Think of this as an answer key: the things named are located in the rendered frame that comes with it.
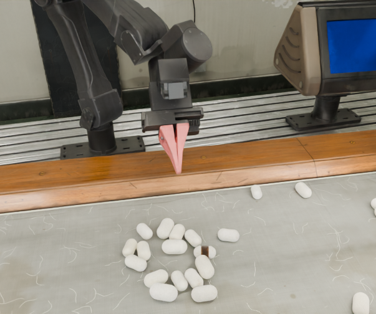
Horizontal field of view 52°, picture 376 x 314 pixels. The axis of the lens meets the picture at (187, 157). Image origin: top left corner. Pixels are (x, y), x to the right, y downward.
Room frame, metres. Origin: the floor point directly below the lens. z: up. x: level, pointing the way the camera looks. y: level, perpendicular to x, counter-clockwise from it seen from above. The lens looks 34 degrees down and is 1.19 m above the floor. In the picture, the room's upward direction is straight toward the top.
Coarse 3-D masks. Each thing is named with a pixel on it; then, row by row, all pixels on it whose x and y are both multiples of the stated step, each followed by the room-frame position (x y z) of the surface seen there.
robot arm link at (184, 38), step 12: (180, 24) 0.61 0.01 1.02; (192, 24) 0.62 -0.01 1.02; (132, 36) 0.64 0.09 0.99; (168, 36) 0.62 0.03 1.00; (180, 36) 0.60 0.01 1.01; (192, 36) 0.60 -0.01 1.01; (204, 36) 0.62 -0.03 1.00; (132, 48) 0.64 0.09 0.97; (156, 48) 0.63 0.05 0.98; (168, 48) 0.62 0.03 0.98; (180, 48) 0.59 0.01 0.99; (192, 48) 0.59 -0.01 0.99; (204, 48) 0.60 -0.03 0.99; (132, 60) 0.65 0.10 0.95; (144, 60) 0.65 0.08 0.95; (192, 60) 0.58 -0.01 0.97; (204, 60) 0.58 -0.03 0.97
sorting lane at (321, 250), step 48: (240, 192) 0.55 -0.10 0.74; (288, 192) 0.55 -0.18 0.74; (336, 192) 0.55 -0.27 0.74; (0, 240) 0.43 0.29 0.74; (48, 240) 0.43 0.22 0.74; (96, 240) 0.43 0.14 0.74; (144, 240) 0.43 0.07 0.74; (240, 240) 0.43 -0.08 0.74; (288, 240) 0.43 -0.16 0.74; (336, 240) 0.43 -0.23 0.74; (0, 288) 0.34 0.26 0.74; (48, 288) 0.34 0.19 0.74; (96, 288) 0.34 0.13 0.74; (144, 288) 0.34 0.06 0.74; (192, 288) 0.34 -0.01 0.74; (240, 288) 0.34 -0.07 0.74; (288, 288) 0.34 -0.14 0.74; (336, 288) 0.34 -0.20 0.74
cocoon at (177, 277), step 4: (176, 272) 0.35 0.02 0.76; (180, 272) 0.35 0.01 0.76; (172, 276) 0.35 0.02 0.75; (176, 276) 0.35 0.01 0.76; (180, 276) 0.35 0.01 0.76; (172, 280) 0.34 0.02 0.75; (176, 280) 0.34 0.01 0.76; (180, 280) 0.34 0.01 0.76; (184, 280) 0.34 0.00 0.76; (176, 284) 0.34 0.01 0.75; (180, 284) 0.33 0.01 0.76; (184, 284) 0.33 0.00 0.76; (176, 288) 0.33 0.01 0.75; (180, 288) 0.33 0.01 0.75; (184, 288) 0.33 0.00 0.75
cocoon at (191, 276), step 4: (188, 272) 0.35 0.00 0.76; (192, 272) 0.35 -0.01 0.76; (196, 272) 0.35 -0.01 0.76; (188, 276) 0.35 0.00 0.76; (192, 276) 0.35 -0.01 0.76; (196, 276) 0.34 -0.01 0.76; (188, 280) 0.34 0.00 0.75; (192, 280) 0.34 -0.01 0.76; (196, 280) 0.34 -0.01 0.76; (200, 280) 0.34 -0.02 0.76; (192, 284) 0.34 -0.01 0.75; (196, 284) 0.33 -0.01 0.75; (200, 284) 0.34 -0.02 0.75
